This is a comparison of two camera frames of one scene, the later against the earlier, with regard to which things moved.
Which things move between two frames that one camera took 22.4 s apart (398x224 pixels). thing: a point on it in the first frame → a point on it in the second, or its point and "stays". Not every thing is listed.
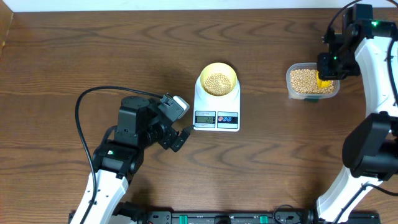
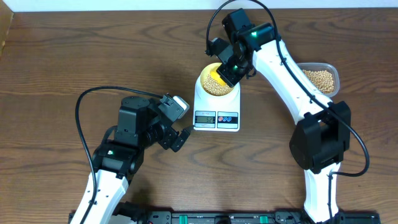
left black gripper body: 153,131 stays
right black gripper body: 338,66 → 234,70
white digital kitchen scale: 216,113 stays
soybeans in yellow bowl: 217,84 stays
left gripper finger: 186,132 stays
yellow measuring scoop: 322,83 → 217,78
